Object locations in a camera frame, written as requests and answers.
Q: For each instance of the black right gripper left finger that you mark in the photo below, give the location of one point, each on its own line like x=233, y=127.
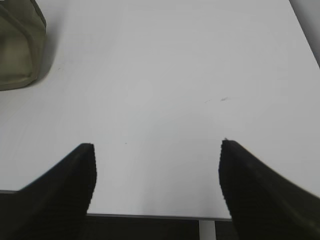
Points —
x=54, y=206

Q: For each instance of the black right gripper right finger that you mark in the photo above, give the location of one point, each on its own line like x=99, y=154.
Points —
x=263, y=204

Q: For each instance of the white table leg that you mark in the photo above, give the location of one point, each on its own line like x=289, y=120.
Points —
x=207, y=230

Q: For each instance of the khaki canvas zipper bag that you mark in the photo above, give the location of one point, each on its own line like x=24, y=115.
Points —
x=22, y=42

